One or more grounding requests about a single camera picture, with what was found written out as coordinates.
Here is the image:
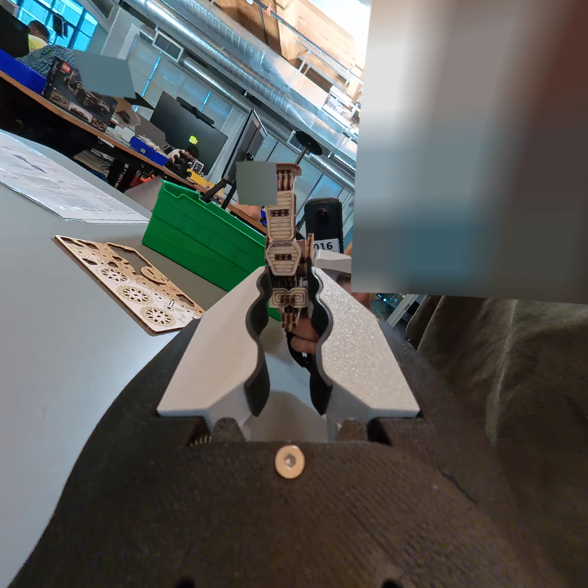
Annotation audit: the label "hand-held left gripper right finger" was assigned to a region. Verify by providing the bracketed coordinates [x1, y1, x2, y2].
[311, 266, 421, 441]

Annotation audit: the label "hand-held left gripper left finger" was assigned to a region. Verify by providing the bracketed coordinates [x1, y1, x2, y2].
[157, 266, 271, 442]

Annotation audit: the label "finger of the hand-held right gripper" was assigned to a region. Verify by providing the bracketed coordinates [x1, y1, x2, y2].
[312, 252, 352, 276]

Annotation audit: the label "wooden model assembly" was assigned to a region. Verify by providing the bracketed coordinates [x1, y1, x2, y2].
[264, 163, 317, 329]

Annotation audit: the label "wooden parts sheet with wheels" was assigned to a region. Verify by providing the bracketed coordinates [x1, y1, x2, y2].
[55, 235, 206, 337]

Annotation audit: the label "grey desk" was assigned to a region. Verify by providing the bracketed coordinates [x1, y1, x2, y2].
[0, 130, 331, 588]

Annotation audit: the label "person's right hand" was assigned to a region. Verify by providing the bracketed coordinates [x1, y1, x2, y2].
[293, 317, 322, 354]

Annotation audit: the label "black disc stand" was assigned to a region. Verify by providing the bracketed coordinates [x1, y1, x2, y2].
[294, 130, 323, 162]

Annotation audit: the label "slim black monitor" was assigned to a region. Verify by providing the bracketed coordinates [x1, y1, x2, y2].
[223, 109, 268, 184]

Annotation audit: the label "black office chair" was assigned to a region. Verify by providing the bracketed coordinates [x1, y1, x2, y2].
[201, 178, 237, 209]

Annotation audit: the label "green plastic bin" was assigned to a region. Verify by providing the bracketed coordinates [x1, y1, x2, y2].
[142, 180, 282, 321]

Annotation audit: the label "person's olive clothing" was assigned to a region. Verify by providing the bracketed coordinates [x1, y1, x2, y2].
[404, 294, 588, 588]

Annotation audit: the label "large black monitor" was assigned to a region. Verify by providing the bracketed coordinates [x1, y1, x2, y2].
[151, 91, 229, 177]

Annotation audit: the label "black video bar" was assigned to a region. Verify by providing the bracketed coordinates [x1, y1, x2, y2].
[176, 96, 215, 126]

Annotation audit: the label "grey cardboard panel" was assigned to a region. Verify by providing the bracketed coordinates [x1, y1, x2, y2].
[123, 177, 162, 213]

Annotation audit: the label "blue storage bin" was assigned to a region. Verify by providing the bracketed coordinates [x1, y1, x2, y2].
[0, 48, 49, 90]
[130, 135, 168, 164]

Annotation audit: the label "open cardboard box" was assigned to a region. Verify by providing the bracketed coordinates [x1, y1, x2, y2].
[112, 94, 154, 131]

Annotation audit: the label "printed paper sheets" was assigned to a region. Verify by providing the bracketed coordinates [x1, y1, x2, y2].
[0, 131, 150, 224]

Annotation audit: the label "black printed toy box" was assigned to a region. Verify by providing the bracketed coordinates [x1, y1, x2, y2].
[42, 57, 118, 130]

